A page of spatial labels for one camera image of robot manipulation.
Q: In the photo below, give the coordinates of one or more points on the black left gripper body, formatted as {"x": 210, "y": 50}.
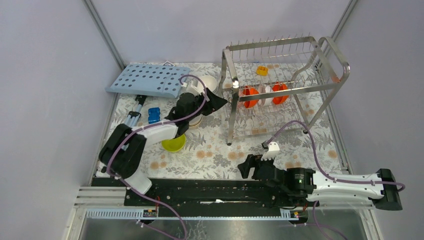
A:
{"x": 198, "y": 100}

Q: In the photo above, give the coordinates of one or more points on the stainless steel dish rack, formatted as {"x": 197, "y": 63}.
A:
{"x": 296, "y": 65}

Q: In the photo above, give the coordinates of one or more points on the floral table mat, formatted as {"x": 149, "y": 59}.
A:
{"x": 206, "y": 154}

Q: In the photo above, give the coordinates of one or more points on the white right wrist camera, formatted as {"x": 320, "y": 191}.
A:
{"x": 272, "y": 149}

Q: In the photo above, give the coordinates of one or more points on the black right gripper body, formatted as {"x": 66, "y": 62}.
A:
{"x": 258, "y": 163}

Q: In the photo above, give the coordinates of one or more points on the small yellow cup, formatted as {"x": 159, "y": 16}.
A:
{"x": 262, "y": 71}

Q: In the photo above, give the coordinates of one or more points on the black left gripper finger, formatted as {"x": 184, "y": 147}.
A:
{"x": 212, "y": 98}
{"x": 215, "y": 104}

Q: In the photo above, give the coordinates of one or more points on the lime green bowl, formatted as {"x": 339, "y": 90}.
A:
{"x": 174, "y": 145}

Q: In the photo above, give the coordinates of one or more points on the white slotted cable duct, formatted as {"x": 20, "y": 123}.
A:
{"x": 148, "y": 214}

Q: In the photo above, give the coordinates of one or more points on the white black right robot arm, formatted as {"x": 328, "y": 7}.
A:
{"x": 300, "y": 185}

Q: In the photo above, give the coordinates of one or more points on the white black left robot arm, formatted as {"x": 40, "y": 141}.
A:
{"x": 122, "y": 152}

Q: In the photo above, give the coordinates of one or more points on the white bowl front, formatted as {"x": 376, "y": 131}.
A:
{"x": 214, "y": 91}

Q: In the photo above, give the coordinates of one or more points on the blue toy block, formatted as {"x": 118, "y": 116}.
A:
{"x": 154, "y": 115}

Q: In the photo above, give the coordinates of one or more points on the blue perforated tray stand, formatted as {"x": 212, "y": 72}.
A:
{"x": 141, "y": 81}

